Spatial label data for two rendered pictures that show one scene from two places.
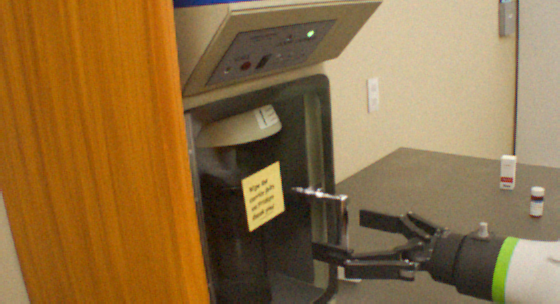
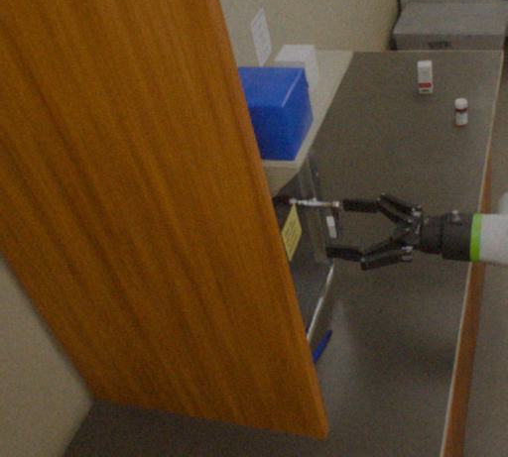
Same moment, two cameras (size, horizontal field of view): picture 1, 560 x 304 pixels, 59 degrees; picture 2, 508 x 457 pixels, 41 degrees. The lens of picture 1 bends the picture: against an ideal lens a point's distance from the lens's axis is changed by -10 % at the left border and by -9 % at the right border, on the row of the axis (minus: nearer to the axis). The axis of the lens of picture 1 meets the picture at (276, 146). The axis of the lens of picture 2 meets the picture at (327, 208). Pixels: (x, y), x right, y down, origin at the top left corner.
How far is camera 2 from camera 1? 0.61 m
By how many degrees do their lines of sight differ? 29
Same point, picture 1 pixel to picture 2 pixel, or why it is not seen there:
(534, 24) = not seen: outside the picture
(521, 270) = (489, 243)
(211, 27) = (282, 177)
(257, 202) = (290, 240)
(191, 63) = not seen: hidden behind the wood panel
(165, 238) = (279, 316)
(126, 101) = (238, 248)
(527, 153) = not seen: outside the picture
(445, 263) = (432, 243)
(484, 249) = (459, 231)
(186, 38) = not seen: hidden behind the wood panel
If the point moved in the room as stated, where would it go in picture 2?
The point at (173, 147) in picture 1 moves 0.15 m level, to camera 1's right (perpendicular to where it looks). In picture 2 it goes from (283, 268) to (375, 227)
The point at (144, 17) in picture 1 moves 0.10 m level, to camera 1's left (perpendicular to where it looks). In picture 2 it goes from (256, 205) to (183, 235)
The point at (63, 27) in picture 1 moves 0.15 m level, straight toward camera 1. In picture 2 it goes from (147, 197) to (216, 242)
